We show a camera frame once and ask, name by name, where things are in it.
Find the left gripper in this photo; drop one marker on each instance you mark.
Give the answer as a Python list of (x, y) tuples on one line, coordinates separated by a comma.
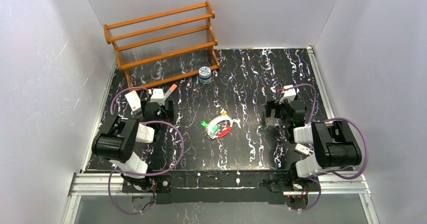
[(157, 107)]

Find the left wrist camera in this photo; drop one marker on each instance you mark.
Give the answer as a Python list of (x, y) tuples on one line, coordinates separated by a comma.
[(157, 96)]

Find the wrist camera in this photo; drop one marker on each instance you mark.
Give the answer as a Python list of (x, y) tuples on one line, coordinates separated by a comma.
[(157, 96), (288, 93)]

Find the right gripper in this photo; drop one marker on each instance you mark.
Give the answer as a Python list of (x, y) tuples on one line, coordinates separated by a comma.
[(276, 107)]

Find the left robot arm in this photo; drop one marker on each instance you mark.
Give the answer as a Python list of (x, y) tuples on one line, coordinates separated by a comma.
[(117, 136)]

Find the small blue patterned tin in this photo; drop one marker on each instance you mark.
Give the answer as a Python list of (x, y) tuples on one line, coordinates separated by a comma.
[(205, 75)]

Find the red handled keyring with keys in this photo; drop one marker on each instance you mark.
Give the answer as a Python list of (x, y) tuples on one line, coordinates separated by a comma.
[(222, 125)]

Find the aluminium frame rail front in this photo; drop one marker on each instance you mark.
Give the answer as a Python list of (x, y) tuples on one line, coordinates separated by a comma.
[(103, 183)]

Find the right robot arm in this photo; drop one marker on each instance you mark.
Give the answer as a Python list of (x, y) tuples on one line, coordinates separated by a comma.
[(334, 144)]

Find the white card box right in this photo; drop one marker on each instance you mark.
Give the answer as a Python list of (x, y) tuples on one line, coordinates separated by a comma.
[(302, 149)]

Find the orange wooden shelf rack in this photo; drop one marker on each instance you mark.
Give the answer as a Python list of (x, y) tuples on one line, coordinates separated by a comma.
[(160, 36)]

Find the orange capped marker pen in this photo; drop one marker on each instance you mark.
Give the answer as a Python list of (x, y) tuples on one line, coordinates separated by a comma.
[(170, 91)]

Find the green tagged key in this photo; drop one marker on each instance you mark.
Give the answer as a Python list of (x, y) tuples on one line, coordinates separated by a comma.
[(205, 124)]

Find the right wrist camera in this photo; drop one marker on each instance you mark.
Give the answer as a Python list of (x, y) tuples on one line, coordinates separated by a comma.
[(288, 93)]

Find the white card box left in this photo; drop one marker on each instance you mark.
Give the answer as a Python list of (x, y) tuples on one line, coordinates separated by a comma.
[(133, 100)]

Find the white card box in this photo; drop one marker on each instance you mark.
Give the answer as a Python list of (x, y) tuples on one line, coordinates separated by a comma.
[(302, 149), (133, 100)]

